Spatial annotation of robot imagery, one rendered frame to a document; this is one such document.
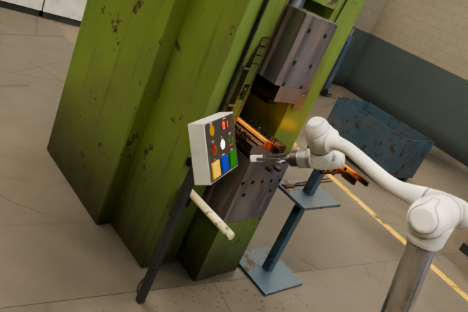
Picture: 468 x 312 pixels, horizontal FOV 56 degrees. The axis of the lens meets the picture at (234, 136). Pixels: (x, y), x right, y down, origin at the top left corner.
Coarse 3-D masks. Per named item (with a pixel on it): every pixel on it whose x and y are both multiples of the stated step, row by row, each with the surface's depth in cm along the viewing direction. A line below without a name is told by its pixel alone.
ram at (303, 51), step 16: (288, 16) 229; (304, 16) 222; (288, 32) 229; (304, 32) 227; (320, 32) 236; (272, 48) 236; (288, 48) 229; (304, 48) 234; (320, 48) 243; (272, 64) 236; (288, 64) 233; (304, 64) 242; (272, 80) 236; (288, 80) 240; (304, 80) 250
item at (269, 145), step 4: (240, 120) 275; (244, 124) 272; (248, 128) 270; (252, 128) 271; (256, 132) 267; (260, 136) 263; (264, 140) 260; (268, 144) 258; (272, 144) 256; (268, 148) 259; (272, 148) 257; (276, 148) 255; (280, 148) 255; (272, 152) 256; (276, 152) 255
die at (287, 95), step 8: (256, 80) 251; (264, 80) 247; (256, 88) 251; (264, 88) 247; (272, 88) 242; (280, 88) 240; (288, 88) 244; (296, 88) 249; (272, 96) 242; (280, 96) 243; (288, 96) 248; (296, 96) 253
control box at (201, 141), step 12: (204, 120) 199; (216, 120) 202; (228, 120) 216; (192, 132) 193; (204, 132) 191; (216, 132) 202; (228, 132) 215; (192, 144) 195; (204, 144) 192; (216, 144) 202; (228, 144) 215; (192, 156) 196; (204, 156) 194; (216, 156) 202; (228, 156) 215; (204, 168) 195; (204, 180) 196; (216, 180) 201
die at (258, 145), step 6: (234, 126) 269; (240, 126) 271; (240, 132) 264; (246, 132) 265; (252, 132) 266; (258, 132) 273; (240, 138) 259; (252, 138) 261; (258, 138) 262; (246, 144) 256; (252, 144) 254; (258, 144) 256; (264, 144) 259; (252, 150) 254; (258, 150) 258; (264, 150) 262
